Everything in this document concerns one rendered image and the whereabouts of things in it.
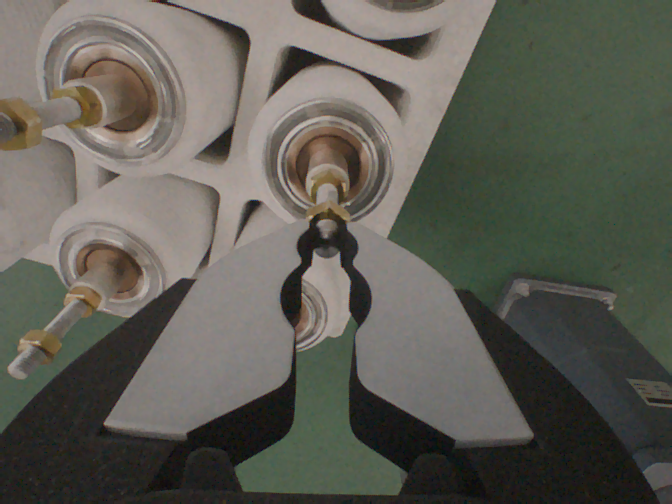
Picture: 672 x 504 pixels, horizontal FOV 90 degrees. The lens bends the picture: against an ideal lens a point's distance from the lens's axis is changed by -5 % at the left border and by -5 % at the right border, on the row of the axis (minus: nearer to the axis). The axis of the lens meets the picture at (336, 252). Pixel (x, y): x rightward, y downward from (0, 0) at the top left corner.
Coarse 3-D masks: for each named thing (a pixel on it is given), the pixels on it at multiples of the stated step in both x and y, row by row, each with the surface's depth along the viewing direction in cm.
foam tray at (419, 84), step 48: (192, 0) 22; (240, 0) 22; (288, 0) 22; (480, 0) 22; (288, 48) 28; (336, 48) 23; (384, 48) 24; (432, 48) 24; (384, 96) 35; (432, 96) 25; (240, 144) 27; (240, 192) 29; (48, 240) 31; (336, 336) 37
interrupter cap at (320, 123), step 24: (288, 120) 19; (312, 120) 19; (336, 120) 19; (360, 120) 19; (264, 144) 19; (288, 144) 19; (312, 144) 20; (336, 144) 20; (360, 144) 19; (384, 144) 19; (264, 168) 20; (288, 168) 20; (360, 168) 20; (384, 168) 20; (288, 192) 21; (360, 192) 21; (384, 192) 21; (360, 216) 21
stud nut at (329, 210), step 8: (328, 200) 14; (312, 208) 14; (320, 208) 14; (328, 208) 13; (336, 208) 14; (312, 216) 13; (320, 216) 13; (328, 216) 13; (336, 216) 13; (344, 216) 14
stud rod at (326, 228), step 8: (328, 184) 17; (320, 192) 16; (328, 192) 16; (336, 192) 16; (320, 200) 15; (336, 200) 16; (320, 224) 13; (328, 224) 13; (336, 224) 13; (320, 232) 13; (328, 232) 13; (336, 232) 13; (320, 240) 12; (328, 240) 12; (336, 240) 12; (320, 248) 13; (328, 248) 13; (336, 248) 13; (320, 256) 13; (328, 256) 13
